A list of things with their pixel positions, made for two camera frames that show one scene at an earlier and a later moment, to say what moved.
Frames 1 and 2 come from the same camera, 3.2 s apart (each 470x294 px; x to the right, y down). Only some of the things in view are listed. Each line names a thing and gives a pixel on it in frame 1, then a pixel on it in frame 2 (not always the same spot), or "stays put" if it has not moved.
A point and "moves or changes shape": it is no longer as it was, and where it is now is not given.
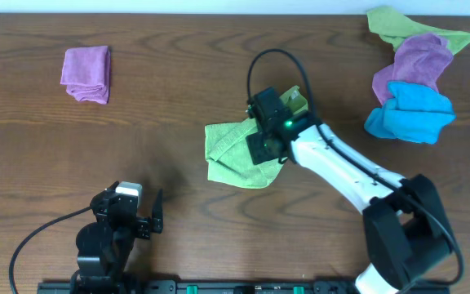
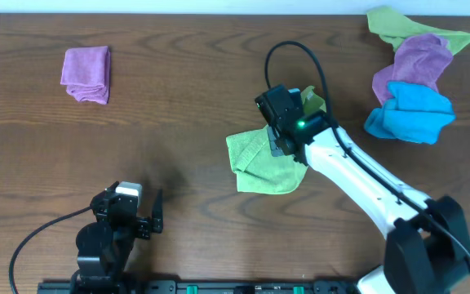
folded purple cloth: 86,72 stays put
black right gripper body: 259,152 -> 272,138
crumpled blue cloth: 414,113 stays put
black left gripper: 144,224 stays put
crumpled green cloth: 395,27 stays put
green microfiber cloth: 228,157 moves or changes shape
